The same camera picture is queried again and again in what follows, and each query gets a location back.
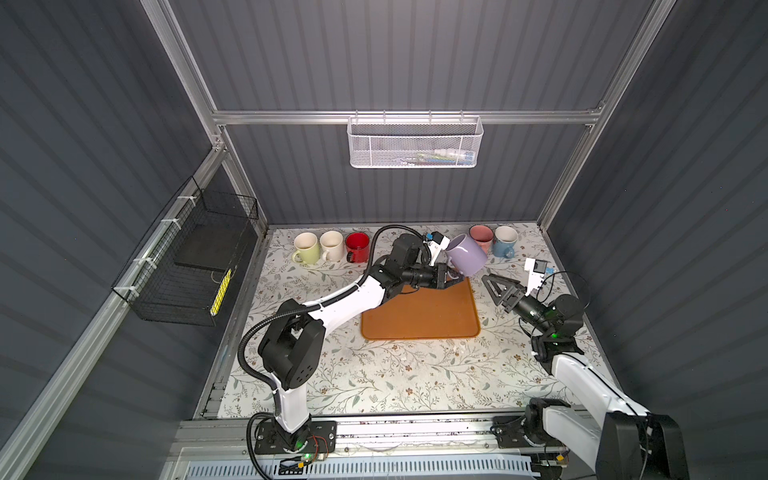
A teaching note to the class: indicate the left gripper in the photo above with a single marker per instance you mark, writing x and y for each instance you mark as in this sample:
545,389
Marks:
439,276

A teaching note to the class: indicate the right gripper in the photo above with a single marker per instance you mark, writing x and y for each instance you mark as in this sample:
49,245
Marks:
516,292

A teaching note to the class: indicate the purple mug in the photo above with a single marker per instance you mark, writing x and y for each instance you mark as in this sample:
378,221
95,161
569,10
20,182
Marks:
466,255

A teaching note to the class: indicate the blue dotted mug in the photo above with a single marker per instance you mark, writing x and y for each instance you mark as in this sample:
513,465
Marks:
505,238

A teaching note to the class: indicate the pink ghost pattern mug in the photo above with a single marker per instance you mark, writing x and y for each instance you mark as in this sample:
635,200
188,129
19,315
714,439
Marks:
483,236

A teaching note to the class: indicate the red mug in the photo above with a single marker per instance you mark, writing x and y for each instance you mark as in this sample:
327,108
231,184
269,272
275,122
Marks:
357,248

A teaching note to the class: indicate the white mug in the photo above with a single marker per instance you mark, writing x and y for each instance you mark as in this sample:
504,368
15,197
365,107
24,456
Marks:
332,246

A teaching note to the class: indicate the light green mug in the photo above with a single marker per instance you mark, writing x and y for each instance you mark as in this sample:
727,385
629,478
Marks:
307,249

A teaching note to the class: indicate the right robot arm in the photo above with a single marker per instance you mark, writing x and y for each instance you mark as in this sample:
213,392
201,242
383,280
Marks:
622,439

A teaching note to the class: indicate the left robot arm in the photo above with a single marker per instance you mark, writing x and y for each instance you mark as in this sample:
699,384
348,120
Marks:
291,347

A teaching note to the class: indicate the orange plastic tray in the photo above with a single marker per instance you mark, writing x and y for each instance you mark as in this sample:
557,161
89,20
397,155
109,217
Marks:
425,314

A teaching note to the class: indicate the pens in white basket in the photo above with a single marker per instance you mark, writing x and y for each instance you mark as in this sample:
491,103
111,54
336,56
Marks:
441,157

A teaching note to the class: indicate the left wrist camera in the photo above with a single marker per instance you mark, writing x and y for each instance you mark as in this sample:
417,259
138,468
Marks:
436,242

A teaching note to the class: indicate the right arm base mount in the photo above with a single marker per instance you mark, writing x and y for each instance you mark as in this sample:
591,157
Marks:
514,431

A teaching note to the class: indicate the white wire wall basket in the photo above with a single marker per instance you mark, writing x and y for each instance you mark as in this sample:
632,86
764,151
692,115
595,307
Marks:
377,143

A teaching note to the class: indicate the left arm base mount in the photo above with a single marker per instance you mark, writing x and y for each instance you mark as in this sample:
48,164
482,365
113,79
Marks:
313,437

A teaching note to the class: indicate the black wire wall basket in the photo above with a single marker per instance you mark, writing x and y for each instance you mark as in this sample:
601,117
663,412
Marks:
174,279

